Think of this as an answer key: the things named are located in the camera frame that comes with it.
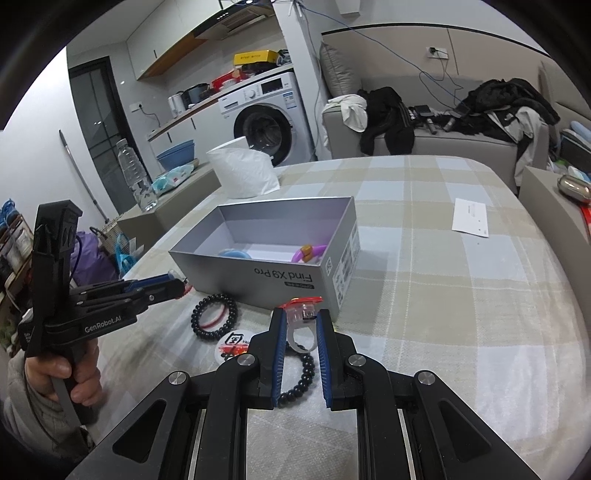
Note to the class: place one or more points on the grey sofa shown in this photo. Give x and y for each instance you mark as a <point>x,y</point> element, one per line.
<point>461,147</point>

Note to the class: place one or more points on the metallic oval case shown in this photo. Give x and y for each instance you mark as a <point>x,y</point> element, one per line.
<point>575,187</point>

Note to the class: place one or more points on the white washing machine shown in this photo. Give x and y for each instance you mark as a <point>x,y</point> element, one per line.
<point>263,124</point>

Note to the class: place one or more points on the person's left forearm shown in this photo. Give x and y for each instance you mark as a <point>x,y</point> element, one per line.
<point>32,415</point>

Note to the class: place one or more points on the white wall cabinets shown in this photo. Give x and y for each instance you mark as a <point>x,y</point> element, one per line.
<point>152,50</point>

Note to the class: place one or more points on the white electric kettle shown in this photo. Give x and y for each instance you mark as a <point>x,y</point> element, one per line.
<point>175,104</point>

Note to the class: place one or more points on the white wall socket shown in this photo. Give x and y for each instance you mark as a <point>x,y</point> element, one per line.
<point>436,51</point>

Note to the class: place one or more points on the purple plastic bag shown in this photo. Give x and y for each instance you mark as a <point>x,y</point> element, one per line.
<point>90,251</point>

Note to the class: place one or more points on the thin red hair band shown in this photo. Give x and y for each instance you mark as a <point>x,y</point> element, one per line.
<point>220,321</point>

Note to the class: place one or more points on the round white printed badge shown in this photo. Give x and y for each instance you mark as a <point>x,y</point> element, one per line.
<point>233,346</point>

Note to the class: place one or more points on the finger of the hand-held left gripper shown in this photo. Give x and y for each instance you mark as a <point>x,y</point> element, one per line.
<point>157,280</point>
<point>166,291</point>

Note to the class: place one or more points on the white grey jacket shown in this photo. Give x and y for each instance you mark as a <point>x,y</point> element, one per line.
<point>521,127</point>

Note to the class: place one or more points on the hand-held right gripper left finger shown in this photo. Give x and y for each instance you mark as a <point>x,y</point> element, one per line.
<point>277,357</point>

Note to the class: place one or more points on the grey cardboard box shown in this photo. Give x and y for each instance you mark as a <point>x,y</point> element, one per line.
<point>277,281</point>

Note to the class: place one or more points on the white garment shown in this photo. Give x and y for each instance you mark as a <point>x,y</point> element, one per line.
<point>351,110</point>

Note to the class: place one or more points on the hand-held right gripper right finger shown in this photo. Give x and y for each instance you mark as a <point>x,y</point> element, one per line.
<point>324,360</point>

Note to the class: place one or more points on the person's left hand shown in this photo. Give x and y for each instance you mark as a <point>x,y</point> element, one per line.
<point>90,374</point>

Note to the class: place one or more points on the yellow cardboard box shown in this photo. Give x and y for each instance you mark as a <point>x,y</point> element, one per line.
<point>254,57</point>

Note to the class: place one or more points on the blue plastic basin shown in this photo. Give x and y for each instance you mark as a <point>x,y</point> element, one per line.
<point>175,154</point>

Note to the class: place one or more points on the black rectangular gadget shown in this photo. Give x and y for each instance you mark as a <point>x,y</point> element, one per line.
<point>422,110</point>

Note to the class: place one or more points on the blue wet wipes pack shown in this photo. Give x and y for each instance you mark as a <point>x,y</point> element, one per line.
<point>173,177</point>

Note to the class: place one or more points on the kitchen counter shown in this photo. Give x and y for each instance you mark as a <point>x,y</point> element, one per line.
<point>180,121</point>

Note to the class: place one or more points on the woven basket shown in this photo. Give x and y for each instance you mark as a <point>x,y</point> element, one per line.
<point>108,233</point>

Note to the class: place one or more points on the black garment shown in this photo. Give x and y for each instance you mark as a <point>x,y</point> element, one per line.
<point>385,120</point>

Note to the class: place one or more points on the white paper envelope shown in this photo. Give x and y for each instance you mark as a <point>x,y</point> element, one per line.
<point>471,217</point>

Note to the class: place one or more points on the silver range hood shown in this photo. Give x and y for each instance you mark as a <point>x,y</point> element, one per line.
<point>231,21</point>

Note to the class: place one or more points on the clear plastic water bottle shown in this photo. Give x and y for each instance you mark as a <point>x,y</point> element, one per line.
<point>134,175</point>

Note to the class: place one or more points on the white toilet paper roll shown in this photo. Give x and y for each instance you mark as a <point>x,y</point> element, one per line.
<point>242,168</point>

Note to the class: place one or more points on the beige side table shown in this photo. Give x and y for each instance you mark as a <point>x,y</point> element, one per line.
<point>554,212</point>

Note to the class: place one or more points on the red flat packet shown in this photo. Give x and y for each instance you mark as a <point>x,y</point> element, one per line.
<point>586,219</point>

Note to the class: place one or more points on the black framed glass door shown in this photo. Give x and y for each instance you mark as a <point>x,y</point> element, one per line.
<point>92,120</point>

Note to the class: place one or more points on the red packet on washer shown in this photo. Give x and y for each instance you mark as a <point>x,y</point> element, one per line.
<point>226,81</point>

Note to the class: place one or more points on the black fluffy jacket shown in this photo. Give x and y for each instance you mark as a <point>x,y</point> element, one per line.
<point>508,99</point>

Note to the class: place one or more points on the grey sofa cushion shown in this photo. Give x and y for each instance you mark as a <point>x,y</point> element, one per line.
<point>339,69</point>

